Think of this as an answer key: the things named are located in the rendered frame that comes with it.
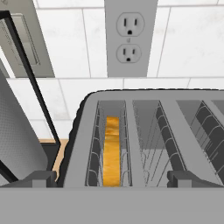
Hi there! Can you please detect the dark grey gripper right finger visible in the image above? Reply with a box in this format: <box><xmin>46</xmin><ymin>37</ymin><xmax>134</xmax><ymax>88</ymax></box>
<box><xmin>167</xmin><ymin>170</ymin><xmax>222</xmax><ymax>189</ymax></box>

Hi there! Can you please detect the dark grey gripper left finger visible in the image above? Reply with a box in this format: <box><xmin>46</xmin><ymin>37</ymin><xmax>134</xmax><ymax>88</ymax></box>
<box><xmin>3</xmin><ymin>171</ymin><xmax>58</xmax><ymax>189</ymax></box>

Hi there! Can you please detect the grey metal toaster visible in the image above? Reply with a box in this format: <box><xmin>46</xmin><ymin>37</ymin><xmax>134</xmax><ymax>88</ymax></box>
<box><xmin>57</xmin><ymin>88</ymin><xmax>224</xmax><ymax>189</ymax></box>

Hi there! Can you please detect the golden brown bread slice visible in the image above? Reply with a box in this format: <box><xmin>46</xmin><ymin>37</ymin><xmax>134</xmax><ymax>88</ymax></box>
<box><xmin>102</xmin><ymin>115</ymin><xmax>121</xmax><ymax>187</ymax></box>

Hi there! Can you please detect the grey wall light switch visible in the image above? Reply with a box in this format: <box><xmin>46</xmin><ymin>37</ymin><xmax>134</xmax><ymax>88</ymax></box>
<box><xmin>0</xmin><ymin>0</ymin><xmax>56</xmax><ymax>79</ymax></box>

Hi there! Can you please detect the grey wall power outlet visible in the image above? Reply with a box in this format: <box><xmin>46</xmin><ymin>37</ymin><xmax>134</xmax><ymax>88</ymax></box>
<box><xmin>103</xmin><ymin>0</ymin><xmax>159</xmax><ymax>78</ymax></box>

